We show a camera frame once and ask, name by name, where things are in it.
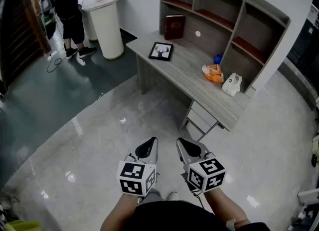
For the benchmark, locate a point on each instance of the person's black shirt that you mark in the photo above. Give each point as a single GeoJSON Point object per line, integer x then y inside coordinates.
{"type": "Point", "coordinates": [174, 217]}

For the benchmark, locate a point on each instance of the person's left forearm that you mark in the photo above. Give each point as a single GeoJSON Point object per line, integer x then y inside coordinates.
{"type": "Point", "coordinates": [117, 212]}

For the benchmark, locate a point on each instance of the black and green machine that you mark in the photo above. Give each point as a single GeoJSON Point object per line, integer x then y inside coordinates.
{"type": "Point", "coordinates": [48, 23]}

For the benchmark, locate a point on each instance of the person's right forearm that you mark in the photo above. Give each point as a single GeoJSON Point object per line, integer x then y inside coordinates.
{"type": "Point", "coordinates": [224, 207]}

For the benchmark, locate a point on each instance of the blue cup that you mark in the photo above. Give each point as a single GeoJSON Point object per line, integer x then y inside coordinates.
{"type": "Point", "coordinates": [218, 59]}

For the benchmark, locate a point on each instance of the framed deer picture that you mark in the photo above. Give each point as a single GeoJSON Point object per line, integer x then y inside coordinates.
{"type": "Point", "coordinates": [160, 51]}

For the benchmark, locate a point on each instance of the white power strip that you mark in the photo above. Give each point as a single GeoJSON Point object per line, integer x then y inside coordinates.
{"type": "Point", "coordinates": [52, 55]}

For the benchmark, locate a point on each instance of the grey wooden desk shelf unit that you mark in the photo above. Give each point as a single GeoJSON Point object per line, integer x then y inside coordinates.
{"type": "Point", "coordinates": [261, 5]}

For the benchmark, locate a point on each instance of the yellow green box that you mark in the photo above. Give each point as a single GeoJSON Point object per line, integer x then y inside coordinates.
{"type": "Point", "coordinates": [22, 226]}

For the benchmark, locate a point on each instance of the white tissue pack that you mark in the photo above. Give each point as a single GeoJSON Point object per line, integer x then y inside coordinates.
{"type": "Point", "coordinates": [231, 84]}

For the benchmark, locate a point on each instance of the dark red hardcover book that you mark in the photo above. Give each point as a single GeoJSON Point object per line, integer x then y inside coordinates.
{"type": "Point", "coordinates": [174, 26]}

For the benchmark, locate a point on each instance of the white round pedestal table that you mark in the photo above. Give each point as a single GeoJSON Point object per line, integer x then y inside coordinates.
{"type": "Point", "coordinates": [107, 30]}

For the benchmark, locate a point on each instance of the dark glass cabinet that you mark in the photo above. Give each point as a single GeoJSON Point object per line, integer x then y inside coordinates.
{"type": "Point", "coordinates": [306, 43]}

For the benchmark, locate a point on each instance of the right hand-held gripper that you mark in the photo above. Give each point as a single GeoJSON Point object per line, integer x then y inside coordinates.
{"type": "Point", "coordinates": [207, 172]}

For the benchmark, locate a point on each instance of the orange snack bag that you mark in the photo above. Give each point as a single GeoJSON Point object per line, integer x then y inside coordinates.
{"type": "Point", "coordinates": [213, 75]}

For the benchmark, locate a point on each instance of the person's white shoe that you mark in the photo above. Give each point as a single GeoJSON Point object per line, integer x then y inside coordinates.
{"type": "Point", "coordinates": [173, 196]}

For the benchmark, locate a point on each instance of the person's grey trousers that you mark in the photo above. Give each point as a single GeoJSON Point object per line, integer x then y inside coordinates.
{"type": "Point", "coordinates": [153, 195]}

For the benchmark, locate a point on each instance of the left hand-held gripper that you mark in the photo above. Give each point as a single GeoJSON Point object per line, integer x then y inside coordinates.
{"type": "Point", "coordinates": [132, 172]}

